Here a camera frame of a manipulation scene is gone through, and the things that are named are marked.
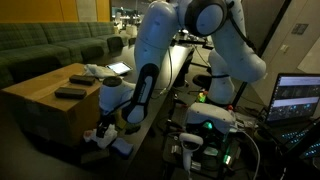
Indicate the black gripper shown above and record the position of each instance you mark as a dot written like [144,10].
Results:
[103,124]

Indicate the white plastic bag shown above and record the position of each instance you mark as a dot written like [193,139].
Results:
[103,139]

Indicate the blue sponge cloth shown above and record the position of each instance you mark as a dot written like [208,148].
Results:
[123,147]

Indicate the white cloth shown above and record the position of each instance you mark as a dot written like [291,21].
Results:
[99,72]

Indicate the dark eraser block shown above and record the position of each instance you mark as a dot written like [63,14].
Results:
[93,156]

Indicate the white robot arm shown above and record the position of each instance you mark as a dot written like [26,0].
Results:
[231,56]

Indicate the cardboard box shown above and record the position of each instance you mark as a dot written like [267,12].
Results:
[37,110]

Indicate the tablet with lit screen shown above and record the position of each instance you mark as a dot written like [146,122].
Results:
[119,67]

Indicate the white VR controller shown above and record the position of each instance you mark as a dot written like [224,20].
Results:
[189,143]

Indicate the white VR headset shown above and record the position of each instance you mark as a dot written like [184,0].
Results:
[200,112]

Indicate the green plaid sofa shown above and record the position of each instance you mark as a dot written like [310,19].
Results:
[25,41]

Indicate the open laptop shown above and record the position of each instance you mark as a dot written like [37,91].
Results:
[294,100]

